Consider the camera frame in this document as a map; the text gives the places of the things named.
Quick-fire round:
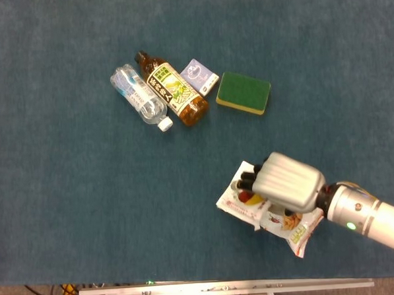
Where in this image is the large white snack bag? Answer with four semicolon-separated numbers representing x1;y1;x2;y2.
229;156;326;262

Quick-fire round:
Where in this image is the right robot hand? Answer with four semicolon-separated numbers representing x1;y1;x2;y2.
235;148;329;218

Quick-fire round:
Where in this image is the clear plastic water bottle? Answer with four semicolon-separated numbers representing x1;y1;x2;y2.
109;61;174;135

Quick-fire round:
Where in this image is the aluminium rail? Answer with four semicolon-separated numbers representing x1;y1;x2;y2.
77;271;376;295

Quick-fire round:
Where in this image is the green yellow sponge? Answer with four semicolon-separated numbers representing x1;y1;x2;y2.
214;69;273;119

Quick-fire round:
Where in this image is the blue table cloth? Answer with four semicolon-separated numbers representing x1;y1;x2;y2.
0;0;394;295

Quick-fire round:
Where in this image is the brown tea bottle green label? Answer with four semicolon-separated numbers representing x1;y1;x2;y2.
133;47;211;130

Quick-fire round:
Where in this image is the blue tissue pack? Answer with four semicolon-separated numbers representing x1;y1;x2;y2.
178;57;220;99

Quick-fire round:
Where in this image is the small white cake snack packet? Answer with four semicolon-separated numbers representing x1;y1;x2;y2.
214;180;273;234

